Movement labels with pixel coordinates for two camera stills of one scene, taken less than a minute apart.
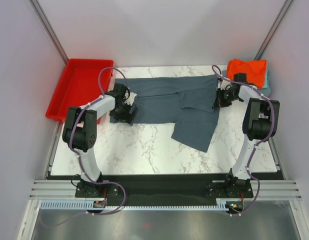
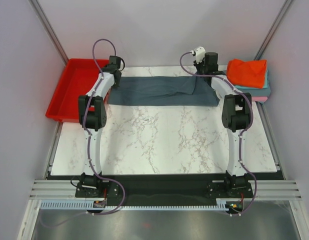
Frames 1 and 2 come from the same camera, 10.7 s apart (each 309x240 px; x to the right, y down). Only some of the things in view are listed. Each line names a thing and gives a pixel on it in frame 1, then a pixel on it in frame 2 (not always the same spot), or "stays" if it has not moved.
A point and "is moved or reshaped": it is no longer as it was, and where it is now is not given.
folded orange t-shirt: x=256 y=71 stays
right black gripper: x=220 y=103 -> x=197 y=66
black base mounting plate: x=97 y=190 stays
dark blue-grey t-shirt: x=188 y=100 is moved or reshaped
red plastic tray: x=79 y=86 stays
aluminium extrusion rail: x=262 y=189 stays
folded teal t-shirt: x=265 y=86 stays
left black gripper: x=125 y=118 -> x=116 y=85
